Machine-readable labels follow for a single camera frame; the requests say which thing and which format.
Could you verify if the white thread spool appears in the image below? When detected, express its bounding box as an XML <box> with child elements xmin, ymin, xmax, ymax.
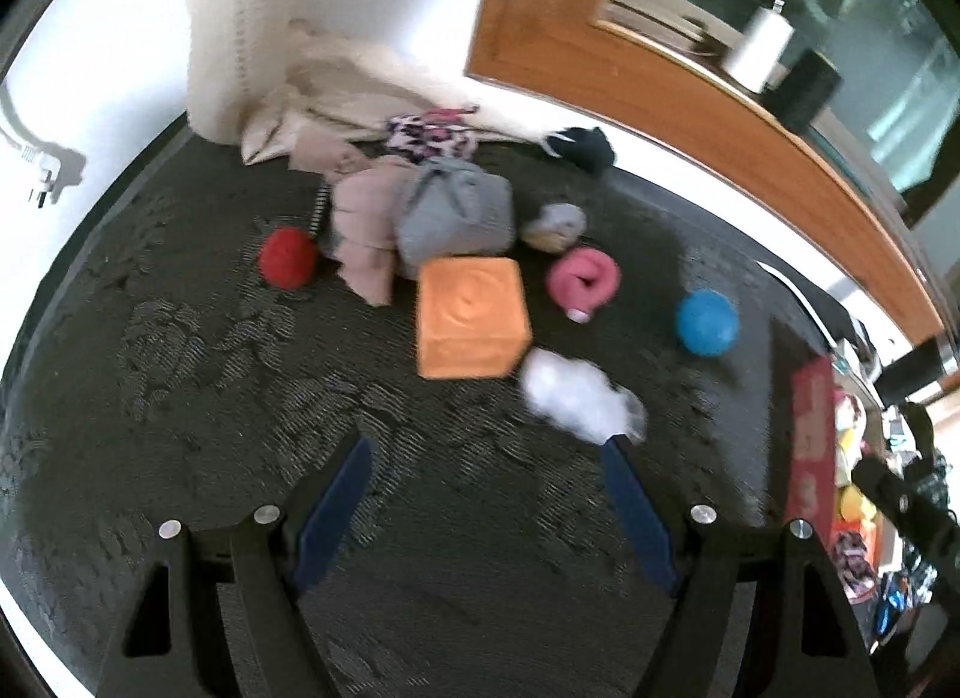
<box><xmin>726</xmin><ymin>0</ymin><xmax>794</xmax><ymax>93</ymax></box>

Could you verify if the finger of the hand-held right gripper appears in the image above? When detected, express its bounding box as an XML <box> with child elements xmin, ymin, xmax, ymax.
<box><xmin>851</xmin><ymin>454</ymin><xmax>960</xmax><ymax>564</ymax></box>

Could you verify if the navy sock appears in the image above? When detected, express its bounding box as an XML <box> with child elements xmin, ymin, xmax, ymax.
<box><xmin>541</xmin><ymin>126</ymin><xmax>617</xmax><ymax>174</ymax></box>

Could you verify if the black thread spool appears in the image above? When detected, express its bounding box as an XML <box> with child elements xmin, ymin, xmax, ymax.
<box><xmin>780</xmin><ymin>47</ymin><xmax>841</xmax><ymax>133</ymax></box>

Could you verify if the cream curtain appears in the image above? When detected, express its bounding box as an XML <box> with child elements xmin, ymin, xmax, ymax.
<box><xmin>172</xmin><ymin>0</ymin><xmax>526</xmax><ymax>166</ymax></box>

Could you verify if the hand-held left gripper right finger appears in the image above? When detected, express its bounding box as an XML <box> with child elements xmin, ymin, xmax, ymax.
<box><xmin>600</xmin><ymin>439</ymin><xmax>878</xmax><ymax>698</ymax></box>

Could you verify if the red cardboard box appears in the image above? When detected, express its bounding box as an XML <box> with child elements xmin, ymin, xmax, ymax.
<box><xmin>784</xmin><ymin>357</ymin><xmax>882</xmax><ymax>605</ymax></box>

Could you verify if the blue and white packet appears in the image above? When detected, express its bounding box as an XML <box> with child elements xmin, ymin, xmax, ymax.
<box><xmin>877</xmin><ymin>570</ymin><xmax>938</xmax><ymax>639</ymax></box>

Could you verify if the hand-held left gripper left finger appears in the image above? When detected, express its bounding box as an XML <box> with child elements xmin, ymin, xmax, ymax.
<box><xmin>97</xmin><ymin>435</ymin><xmax>376</xmax><ymax>698</ymax></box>

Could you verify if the wooden window frame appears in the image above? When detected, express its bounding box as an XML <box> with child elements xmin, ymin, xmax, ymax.
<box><xmin>465</xmin><ymin>0</ymin><xmax>947</xmax><ymax>350</ymax></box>

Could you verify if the blue ball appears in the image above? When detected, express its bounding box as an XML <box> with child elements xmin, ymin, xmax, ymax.
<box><xmin>675</xmin><ymin>290</ymin><xmax>740</xmax><ymax>358</ymax></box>

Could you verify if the white power cable with plug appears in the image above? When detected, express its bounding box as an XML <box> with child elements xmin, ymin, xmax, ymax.
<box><xmin>0</xmin><ymin>79</ymin><xmax>87</xmax><ymax>208</ymax></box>

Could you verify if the grey cloth bundle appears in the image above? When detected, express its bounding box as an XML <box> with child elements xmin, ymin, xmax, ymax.
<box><xmin>396</xmin><ymin>156</ymin><xmax>517</xmax><ymax>279</ymax></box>

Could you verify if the pink sock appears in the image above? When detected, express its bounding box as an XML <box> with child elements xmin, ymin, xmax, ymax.
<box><xmin>546</xmin><ymin>248</ymin><xmax>622</xmax><ymax>324</ymax></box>

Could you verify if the grey and yellow sock ball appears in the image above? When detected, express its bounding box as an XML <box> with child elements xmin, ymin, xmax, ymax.
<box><xmin>523</xmin><ymin>203</ymin><xmax>587</xmax><ymax>253</ymax></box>

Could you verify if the red pompom ball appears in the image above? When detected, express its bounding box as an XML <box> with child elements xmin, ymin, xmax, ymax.
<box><xmin>259</xmin><ymin>180</ymin><xmax>331</xmax><ymax>289</ymax></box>

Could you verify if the black cylinder bottle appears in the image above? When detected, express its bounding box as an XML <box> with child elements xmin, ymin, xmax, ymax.
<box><xmin>876</xmin><ymin>338</ymin><xmax>960</xmax><ymax>406</ymax></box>

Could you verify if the beige cloth bundle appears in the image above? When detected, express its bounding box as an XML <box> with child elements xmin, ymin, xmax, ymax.
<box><xmin>289</xmin><ymin>131</ymin><xmax>421</xmax><ymax>307</ymax></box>

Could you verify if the light orange foam cube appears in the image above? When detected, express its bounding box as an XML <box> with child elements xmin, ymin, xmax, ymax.
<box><xmin>416</xmin><ymin>257</ymin><xmax>533</xmax><ymax>380</ymax></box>

